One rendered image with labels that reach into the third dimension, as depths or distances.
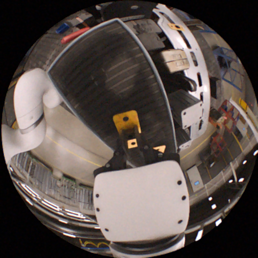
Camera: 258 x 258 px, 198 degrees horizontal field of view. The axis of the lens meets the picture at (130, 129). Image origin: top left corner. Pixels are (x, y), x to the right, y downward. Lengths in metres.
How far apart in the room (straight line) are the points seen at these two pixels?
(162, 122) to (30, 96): 0.29
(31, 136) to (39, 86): 0.12
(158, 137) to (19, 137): 0.37
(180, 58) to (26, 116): 0.40
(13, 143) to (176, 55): 0.46
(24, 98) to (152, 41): 0.29
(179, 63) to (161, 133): 0.19
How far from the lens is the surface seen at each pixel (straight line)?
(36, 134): 0.27
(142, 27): 0.25
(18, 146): 0.28
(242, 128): 10.68
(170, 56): 0.24
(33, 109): 0.24
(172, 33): 0.39
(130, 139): 0.15
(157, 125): 0.16
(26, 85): 0.23
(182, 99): 0.30
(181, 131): 0.54
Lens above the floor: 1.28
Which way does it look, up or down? 50 degrees down
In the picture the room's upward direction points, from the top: 171 degrees clockwise
